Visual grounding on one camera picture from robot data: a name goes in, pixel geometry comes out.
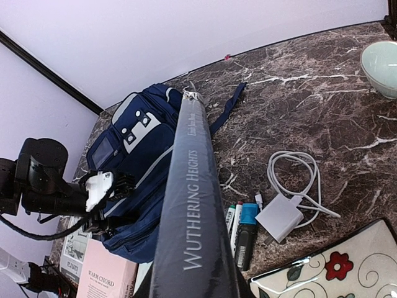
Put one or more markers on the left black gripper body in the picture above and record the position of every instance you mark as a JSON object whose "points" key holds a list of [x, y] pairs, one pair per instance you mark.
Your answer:
{"points": [[97, 224]]}

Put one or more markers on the grey ianra magazine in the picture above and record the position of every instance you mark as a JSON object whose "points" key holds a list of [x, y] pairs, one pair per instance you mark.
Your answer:
{"points": [[72, 255]]}

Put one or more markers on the pink Warm Chord book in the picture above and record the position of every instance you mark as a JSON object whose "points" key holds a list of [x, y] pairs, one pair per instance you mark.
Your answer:
{"points": [[105, 274]]}

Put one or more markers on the navy blue student backpack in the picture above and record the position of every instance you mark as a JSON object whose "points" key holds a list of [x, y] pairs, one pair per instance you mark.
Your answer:
{"points": [[138, 142]]}

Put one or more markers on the Wuthering Heights dark book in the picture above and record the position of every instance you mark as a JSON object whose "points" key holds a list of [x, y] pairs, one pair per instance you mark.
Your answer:
{"points": [[193, 254]]}

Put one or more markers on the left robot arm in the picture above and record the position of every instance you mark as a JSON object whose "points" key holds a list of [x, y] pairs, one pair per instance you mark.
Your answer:
{"points": [[35, 182]]}

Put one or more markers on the black marker blue cap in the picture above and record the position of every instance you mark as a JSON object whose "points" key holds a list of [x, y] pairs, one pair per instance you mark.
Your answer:
{"points": [[246, 235]]}

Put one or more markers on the white USB charger block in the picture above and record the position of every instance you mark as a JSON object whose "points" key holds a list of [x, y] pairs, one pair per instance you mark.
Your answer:
{"points": [[280, 216]]}

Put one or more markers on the floral square plate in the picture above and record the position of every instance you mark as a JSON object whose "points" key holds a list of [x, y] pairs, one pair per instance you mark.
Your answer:
{"points": [[362, 264]]}

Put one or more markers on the pale green ceramic bowl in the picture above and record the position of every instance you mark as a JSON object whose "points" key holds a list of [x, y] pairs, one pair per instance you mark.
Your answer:
{"points": [[378, 61]]}

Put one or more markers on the left black frame post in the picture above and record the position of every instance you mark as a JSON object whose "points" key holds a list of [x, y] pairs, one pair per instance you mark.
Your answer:
{"points": [[50, 75]]}

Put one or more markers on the black frame post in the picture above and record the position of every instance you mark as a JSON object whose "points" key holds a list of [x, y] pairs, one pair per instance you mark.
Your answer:
{"points": [[389, 22], [50, 75]]}

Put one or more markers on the right black frame post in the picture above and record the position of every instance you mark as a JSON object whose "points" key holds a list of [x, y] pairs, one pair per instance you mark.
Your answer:
{"points": [[389, 22]]}

